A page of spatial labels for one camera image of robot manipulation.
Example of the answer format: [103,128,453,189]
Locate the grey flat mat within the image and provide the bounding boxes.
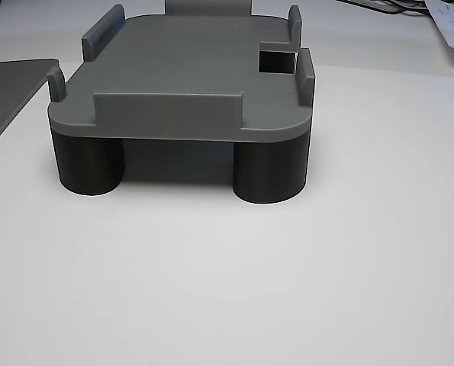
[0,58,63,158]

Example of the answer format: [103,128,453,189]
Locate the grey holder with black legs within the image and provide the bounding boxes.
[47,0,317,205]

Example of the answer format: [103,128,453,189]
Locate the black cable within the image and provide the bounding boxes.
[336,0,430,17]

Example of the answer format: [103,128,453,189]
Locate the white printed paper sheet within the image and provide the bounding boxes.
[423,0,454,55]

